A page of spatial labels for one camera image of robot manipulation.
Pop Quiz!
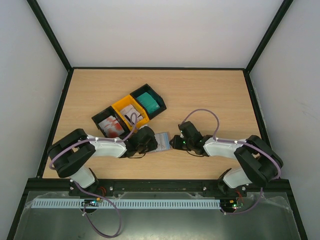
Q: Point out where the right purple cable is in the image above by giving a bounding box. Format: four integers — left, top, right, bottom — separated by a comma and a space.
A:
182, 108, 282, 216

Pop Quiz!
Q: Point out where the black bin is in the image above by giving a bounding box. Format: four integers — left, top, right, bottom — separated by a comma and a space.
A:
91, 106, 130, 138
130, 83, 167, 120

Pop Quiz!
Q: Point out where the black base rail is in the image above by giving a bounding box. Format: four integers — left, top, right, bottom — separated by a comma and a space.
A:
24, 176, 291, 197

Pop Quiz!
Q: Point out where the grey slotted cable duct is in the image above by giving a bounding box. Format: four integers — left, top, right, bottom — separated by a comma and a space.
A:
30, 198, 221, 210

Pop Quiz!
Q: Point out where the yellow bin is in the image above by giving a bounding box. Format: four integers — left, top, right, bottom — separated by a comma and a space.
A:
111, 95, 150, 130

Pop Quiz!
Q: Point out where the teal card stack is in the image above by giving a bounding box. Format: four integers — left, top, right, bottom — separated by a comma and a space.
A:
136, 92, 160, 114

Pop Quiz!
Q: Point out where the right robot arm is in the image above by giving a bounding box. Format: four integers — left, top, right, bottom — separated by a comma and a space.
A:
169, 121, 284, 196

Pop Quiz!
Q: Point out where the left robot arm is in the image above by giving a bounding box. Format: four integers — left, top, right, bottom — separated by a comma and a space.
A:
48, 126, 158, 189

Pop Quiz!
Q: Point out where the purple cable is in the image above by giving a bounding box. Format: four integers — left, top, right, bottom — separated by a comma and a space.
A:
49, 112, 139, 238
182, 108, 282, 216

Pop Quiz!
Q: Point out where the black enclosure frame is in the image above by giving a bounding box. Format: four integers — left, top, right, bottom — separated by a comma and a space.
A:
7, 0, 308, 240

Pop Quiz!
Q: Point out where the red white card stack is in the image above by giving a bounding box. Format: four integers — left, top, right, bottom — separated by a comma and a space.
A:
98, 115, 125, 138

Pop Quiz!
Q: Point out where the white pink card stack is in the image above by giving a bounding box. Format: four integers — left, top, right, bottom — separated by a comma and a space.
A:
119, 104, 144, 126

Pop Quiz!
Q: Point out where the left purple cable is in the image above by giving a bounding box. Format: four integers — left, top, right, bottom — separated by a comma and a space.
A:
49, 112, 139, 238

